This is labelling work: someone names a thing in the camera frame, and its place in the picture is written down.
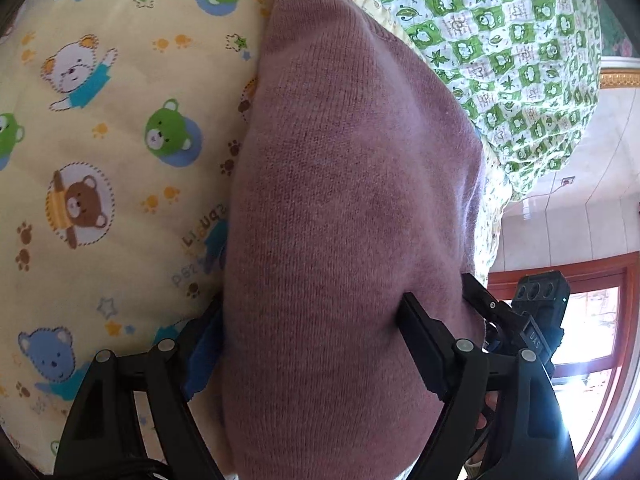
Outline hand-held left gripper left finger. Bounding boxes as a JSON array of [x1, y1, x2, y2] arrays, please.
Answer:
[[52, 300, 226, 480]]

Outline green checked quilt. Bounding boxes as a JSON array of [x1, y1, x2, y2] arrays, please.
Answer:
[[345, 0, 602, 207]]

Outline purple knit sweater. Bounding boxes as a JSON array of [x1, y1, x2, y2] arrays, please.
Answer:
[[217, 0, 489, 480]]

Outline yellow bear print bedsheet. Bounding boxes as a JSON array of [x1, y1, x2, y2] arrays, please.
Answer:
[[0, 0, 517, 480]]

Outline gold picture frame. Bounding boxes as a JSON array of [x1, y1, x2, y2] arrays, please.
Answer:
[[599, 0, 640, 90]]

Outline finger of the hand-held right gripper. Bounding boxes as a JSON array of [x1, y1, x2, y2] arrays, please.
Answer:
[[461, 272, 527, 348]]

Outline red wooden window frame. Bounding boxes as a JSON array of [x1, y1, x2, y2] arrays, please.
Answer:
[[487, 254, 640, 476]]

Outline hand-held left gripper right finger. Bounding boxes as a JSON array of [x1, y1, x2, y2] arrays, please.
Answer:
[[396, 292, 576, 480]]

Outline person's right hand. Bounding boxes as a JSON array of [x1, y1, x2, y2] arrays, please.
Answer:
[[475, 391, 502, 433]]

